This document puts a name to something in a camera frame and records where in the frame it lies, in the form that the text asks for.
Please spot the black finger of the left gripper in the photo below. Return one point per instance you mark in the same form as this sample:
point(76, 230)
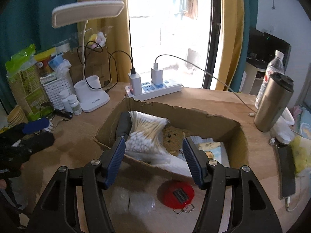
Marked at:
point(35, 144)

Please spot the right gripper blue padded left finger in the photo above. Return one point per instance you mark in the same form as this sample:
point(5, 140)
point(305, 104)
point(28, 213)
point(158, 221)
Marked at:
point(110, 163)

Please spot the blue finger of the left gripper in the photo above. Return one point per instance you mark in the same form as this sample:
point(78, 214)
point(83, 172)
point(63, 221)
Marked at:
point(35, 126)

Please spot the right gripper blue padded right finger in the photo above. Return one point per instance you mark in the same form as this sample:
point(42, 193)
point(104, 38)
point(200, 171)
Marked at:
point(197, 162)

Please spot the cartoon tissue pack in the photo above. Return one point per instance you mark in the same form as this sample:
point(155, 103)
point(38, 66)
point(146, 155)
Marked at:
point(214, 150)

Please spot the brown teddy bear keychain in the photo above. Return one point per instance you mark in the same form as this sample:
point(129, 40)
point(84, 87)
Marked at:
point(172, 139)

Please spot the grey dotted work glove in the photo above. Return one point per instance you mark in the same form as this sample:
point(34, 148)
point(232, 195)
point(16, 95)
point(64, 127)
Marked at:
point(124, 125)

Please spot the cotton swab bag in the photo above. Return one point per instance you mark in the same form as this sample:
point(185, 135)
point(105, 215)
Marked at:
point(144, 142)

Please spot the person's hand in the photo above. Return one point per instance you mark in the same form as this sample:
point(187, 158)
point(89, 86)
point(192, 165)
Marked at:
point(3, 184)

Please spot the white paper towel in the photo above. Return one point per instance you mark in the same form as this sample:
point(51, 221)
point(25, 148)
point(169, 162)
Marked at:
point(169, 163)

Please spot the brown cardboard box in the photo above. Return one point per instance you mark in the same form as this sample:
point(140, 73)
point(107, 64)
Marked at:
point(183, 123)

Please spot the green paper cup package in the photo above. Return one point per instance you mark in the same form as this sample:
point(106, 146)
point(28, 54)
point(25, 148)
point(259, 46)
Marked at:
point(23, 78)

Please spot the red round tape measure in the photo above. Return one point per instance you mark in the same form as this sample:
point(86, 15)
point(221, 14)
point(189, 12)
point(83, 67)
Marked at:
point(177, 196)

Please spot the white perforated basket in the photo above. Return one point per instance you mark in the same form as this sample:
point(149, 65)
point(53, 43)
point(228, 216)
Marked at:
point(53, 89)

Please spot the white pill bottle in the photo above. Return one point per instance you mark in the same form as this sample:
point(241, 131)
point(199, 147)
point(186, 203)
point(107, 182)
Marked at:
point(64, 94)
point(74, 104)

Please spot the white power strip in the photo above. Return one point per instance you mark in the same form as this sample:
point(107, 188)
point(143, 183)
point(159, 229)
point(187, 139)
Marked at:
point(150, 90)

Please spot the smartphone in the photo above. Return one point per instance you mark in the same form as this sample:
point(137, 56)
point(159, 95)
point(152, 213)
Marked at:
point(286, 170)

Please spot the white plastic container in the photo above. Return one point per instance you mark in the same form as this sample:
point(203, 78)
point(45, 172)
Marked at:
point(281, 130)

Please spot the white tv stand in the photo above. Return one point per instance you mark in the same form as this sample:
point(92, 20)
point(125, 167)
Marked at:
point(249, 77)

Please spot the yellow tissue pack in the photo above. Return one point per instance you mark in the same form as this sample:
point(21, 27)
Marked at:
point(301, 152)

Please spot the steel travel tumbler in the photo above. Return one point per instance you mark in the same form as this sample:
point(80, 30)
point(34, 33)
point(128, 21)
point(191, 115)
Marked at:
point(277, 95)

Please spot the left teal curtain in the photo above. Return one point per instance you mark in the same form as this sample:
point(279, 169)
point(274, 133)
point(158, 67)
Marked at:
point(25, 22)

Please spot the teal curtain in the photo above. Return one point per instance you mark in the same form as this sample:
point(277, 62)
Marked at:
point(250, 20)
point(25, 22)

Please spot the blue patterned blanket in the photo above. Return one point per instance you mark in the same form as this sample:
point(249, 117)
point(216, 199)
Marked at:
point(302, 120)

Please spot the black monitor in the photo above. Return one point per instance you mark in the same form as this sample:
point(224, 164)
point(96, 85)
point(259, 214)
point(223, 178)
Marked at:
point(262, 47)

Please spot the left yellow curtain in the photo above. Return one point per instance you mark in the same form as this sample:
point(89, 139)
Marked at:
point(118, 39)

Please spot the yellow curtain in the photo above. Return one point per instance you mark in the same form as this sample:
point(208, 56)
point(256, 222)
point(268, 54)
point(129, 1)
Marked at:
point(232, 29)
point(118, 39)

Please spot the right yellow curtain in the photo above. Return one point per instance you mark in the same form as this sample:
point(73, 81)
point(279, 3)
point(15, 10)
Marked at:
point(232, 29)

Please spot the right teal curtain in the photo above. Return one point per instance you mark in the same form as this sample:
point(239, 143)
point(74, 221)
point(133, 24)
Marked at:
point(250, 20)

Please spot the white charger with black cable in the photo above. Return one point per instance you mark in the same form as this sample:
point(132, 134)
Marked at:
point(93, 46)

